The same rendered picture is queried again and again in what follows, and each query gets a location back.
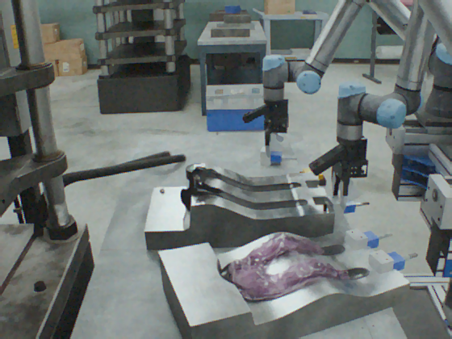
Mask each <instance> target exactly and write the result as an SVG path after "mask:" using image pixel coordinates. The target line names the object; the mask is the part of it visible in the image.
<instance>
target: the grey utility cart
mask: <svg viewBox="0 0 452 339"><path fill-rule="evenodd" d="M252 10H253V11H254V12H256V13H258V17H259V23H260V24H261V26H262V30H263V31H264V33H265V36H266V39H267V44H266V56H271V55H277V56H278V55H279V56H283V57H284V60H285V61H292V60H295V61H296V60H306V59H307V58H308V55H294V56H292V55H290V49H287V50H270V20H271V21H285V20H295V21H296V20H300V21H308V20H314V36H313V39H314V45H315V43H316V40H317V39H318V37H319V36H320V33H321V32H322V30H323V28H324V26H325V25H326V23H327V21H328V19H329V15H328V14H325V13H322V12H316V13H317V14H318V15H302V11H299V12H295V14H294V15H265V12H260V11H258V10H256V9H254V8H253V9H252ZM320 20H321V29H320Z"/></svg>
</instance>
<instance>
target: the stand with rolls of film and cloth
mask: <svg viewBox="0 0 452 339"><path fill-rule="evenodd" d="M400 1H401V2H402V3H403V4H404V5H405V6H412V3H413V0H400ZM372 19H373V22H372V28H371V31H372V37H371V51H370V75H368V74H366V73H363V74H362V76H363V77H365V78H368V79H370V80H371V81H373V82H376V83H378V84H382V82H381V81H380V80H378V79H376V78H374V76H375V71H374V69H375V54H376V56H377V57H378V58H381V59H389V58H397V59H401V56H402V50H403V47H404V46H399V45H397V46H378V47H377V49H376V51H375V48H376V42H375V41H376V33H377V31H378V34H379V35H390V36H393V35H398V34H397V33H396V32H395V31H394V30H393V29H392V28H391V27H390V26H389V25H388V24H387V23H386V22H385V21H384V19H383V18H382V17H381V16H379V17H378V16H377V12H376V11H375V10H374V9H373V14H372Z"/></svg>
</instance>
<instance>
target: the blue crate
mask: <svg viewBox="0 0 452 339"><path fill-rule="evenodd" d="M254 109H256V108H254ZM254 109H223V110H207V109H206V112H207V131H208V132H221V131H264V115H262V116H260V117H258V118H256V119H255V120H254V121H252V122H250V123H244V121H243V119H242V118H243V116H244V114H245V113H247V112H249V111H252V110H254Z"/></svg>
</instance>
